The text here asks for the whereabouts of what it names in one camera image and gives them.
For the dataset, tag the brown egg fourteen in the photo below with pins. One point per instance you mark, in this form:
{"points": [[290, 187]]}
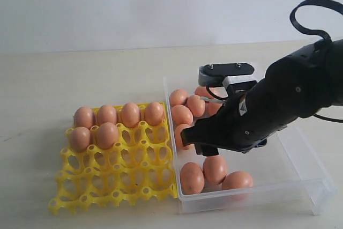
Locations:
{"points": [[181, 115]]}

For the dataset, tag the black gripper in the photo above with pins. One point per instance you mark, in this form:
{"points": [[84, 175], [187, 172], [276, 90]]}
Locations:
{"points": [[240, 126]]}

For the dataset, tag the clear plastic container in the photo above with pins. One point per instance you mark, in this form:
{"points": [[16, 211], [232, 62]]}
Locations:
{"points": [[287, 168]]}

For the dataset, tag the brown egg ten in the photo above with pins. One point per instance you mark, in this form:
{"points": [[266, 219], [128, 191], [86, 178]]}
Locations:
{"points": [[215, 169]]}

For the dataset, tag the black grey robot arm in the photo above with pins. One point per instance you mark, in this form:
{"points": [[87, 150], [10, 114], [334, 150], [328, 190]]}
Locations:
{"points": [[295, 86]]}

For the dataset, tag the brown egg six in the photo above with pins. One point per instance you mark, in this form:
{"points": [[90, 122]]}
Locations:
{"points": [[106, 135]]}

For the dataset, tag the brown egg one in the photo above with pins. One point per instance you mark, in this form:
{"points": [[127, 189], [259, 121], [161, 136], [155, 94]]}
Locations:
{"points": [[84, 117]]}

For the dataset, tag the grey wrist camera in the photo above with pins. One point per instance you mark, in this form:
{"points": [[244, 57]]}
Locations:
{"points": [[212, 75]]}

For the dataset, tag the brown egg fifteen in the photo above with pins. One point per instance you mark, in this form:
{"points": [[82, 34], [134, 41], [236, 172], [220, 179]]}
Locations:
{"points": [[196, 105]]}

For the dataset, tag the brown egg seven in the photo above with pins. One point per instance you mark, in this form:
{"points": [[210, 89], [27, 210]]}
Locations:
{"points": [[178, 97]]}

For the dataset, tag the yellow plastic egg tray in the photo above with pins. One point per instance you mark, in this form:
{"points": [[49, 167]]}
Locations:
{"points": [[137, 167]]}

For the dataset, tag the brown egg thirteen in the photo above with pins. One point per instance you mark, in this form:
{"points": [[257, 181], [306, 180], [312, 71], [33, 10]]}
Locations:
{"points": [[203, 93]]}

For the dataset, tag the brown egg four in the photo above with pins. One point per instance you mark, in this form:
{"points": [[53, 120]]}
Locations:
{"points": [[154, 113]]}

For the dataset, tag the brown egg twelve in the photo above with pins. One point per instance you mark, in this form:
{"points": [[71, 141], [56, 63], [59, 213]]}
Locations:
{"points": [[237, 180]]}

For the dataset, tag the brown egg two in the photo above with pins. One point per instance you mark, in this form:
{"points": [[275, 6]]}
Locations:
{"points": [[106, 113]]}

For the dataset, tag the brown egg eleven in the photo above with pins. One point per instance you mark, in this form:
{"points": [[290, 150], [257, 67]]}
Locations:
{"points": [[192, 178]]}

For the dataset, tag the brown egg five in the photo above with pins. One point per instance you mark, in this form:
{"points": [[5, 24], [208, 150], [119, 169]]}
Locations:
{"points": [[80, 139]]}

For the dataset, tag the brown egg three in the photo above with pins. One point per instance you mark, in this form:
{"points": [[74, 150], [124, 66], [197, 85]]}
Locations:
{"points": [[130, 115]]}

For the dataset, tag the brown egg nine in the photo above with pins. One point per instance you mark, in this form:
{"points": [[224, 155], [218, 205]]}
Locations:
{"points": [[213, 107]]}

